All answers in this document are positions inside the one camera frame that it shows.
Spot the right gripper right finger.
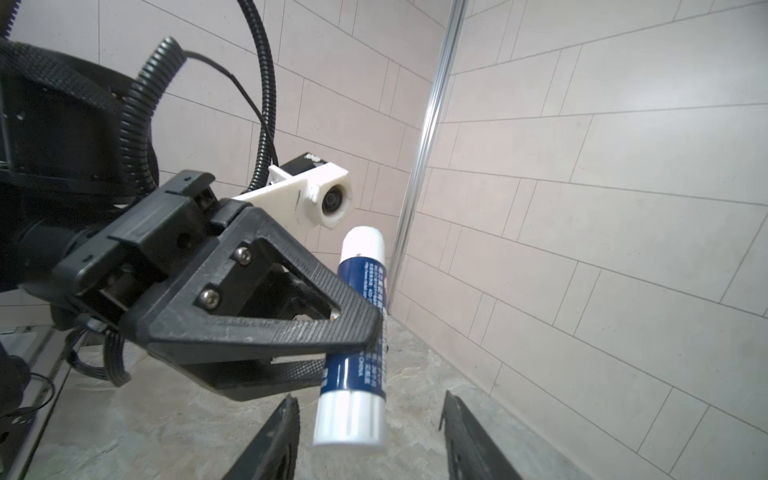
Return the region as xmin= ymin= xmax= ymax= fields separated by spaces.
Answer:
xmin=439 ymin=391 xmax=522 ymax=480

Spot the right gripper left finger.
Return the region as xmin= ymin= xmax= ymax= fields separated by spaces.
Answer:
xmin=223 ymin=395 xmax=301 ymax=480

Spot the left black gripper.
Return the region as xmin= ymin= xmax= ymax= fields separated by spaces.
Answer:
xmin=50 ymin=169 xmax=384 ymax=403

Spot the blue white glue stick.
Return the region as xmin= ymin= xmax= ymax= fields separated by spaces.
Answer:
xmin=313 ymin=226 xmax=387 ymax=451

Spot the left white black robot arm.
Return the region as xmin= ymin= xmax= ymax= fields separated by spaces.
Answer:
xmin=1 ymin=38 xmax=384 ymax=401

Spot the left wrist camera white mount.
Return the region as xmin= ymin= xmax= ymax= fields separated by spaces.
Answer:
xmin=235 ymin=152 xmax=354 ymax=236

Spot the left black corrugated cable conduit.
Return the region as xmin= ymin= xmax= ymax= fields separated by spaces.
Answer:
xmin=116 ymin=0 xmax=280 ymax=196

